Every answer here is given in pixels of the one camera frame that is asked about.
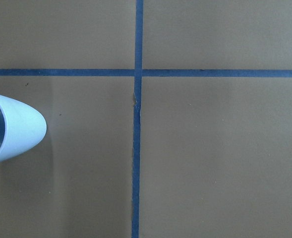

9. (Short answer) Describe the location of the light blue cup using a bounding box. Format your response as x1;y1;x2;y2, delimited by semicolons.
0;95;47;162

